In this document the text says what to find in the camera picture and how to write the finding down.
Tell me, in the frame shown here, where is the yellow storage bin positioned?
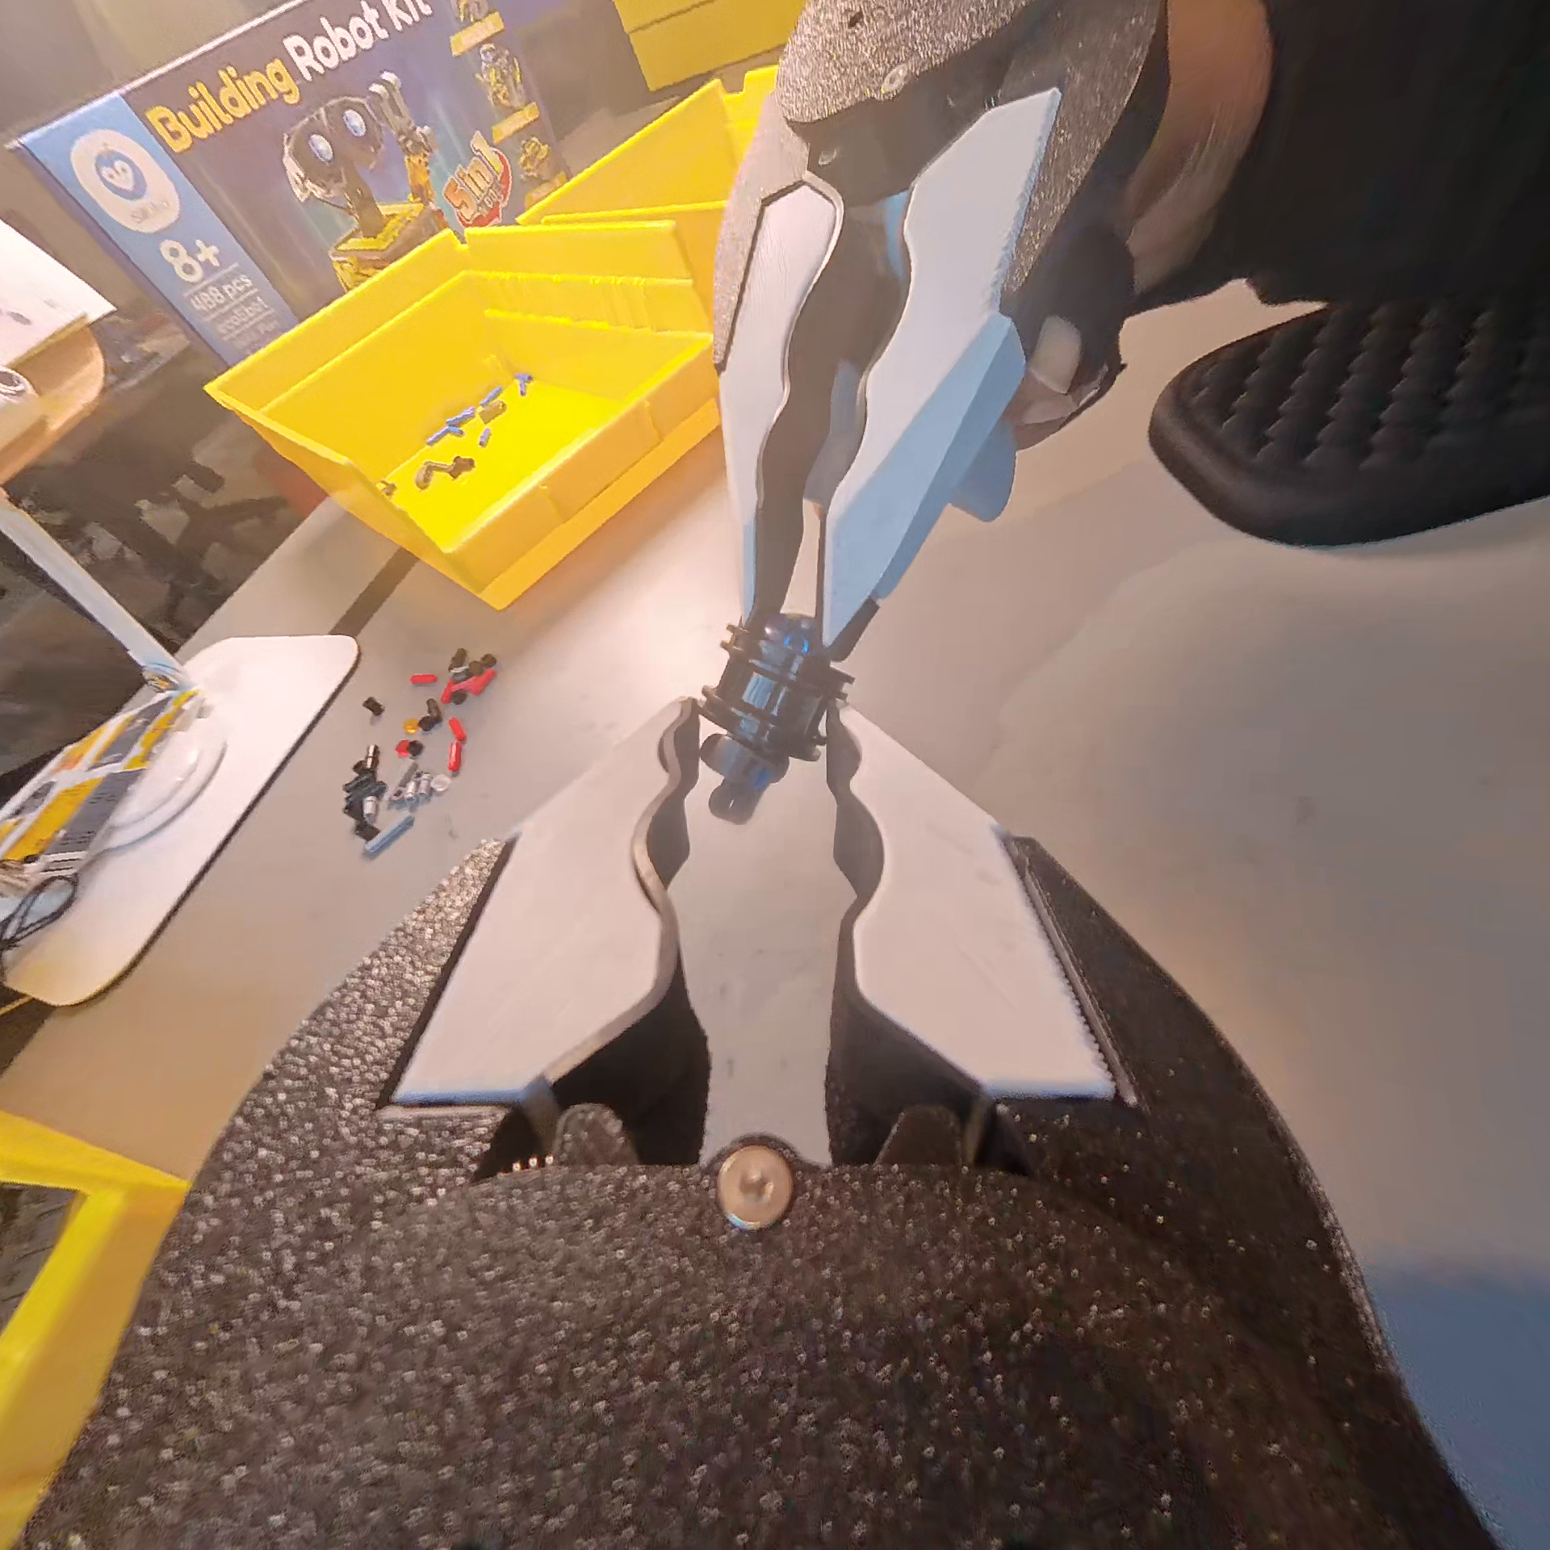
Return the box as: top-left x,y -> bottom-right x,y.
519,64 -> 785,329
0,1106 -> 194,1505
611,0 -> 809,93
202,222 -> 726,612

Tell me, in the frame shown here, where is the yellow printed leaflet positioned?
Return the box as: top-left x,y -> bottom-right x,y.
0,687 -> 204,868

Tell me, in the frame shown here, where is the person's right hand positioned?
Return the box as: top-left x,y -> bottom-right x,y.
1008,0 -> 1276,449

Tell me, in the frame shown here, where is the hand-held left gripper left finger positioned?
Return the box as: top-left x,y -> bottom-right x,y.
394,699 -> 706,1104

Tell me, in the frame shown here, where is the black chair armrest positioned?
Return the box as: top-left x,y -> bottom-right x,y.
1147,294 -> 1550,549

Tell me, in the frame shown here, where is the white instruction booklet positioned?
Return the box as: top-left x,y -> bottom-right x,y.
0,217 -> 119,329

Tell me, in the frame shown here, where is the blue robot kit box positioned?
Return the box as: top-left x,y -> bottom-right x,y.
15,0 -> 575,366

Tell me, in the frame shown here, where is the black cable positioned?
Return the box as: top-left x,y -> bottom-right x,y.
0,868 -> 84,961

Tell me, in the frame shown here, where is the cluster of blue brick pins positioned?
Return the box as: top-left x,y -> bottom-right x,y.
379,370 -> 538,497

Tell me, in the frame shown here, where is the black toy wheel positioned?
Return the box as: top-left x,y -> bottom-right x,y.
698,617 -> 851,763

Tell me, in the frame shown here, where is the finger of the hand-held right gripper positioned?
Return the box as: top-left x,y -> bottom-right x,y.
824,86 -> 1065,660
717,180 -> 846,643

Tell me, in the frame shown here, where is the white rounded base plate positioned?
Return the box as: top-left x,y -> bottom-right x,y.
0,634 -> 364,1007

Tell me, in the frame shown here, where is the pile of small brick pieces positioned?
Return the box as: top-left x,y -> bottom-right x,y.
342,649 -> 503,859

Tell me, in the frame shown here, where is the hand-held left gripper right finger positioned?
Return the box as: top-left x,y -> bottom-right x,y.
829,702 -> 1119,1101

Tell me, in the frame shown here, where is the grey desk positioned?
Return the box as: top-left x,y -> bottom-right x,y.
0,180 -> 1550,1550

